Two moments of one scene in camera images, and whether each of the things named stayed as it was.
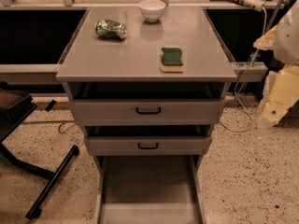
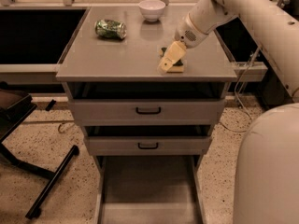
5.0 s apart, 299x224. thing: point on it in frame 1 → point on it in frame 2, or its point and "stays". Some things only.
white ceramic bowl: (151, 9) stays
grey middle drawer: (148, 146) stays
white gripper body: (288, 41) → (186, 33)
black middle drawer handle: (148, 147) stays
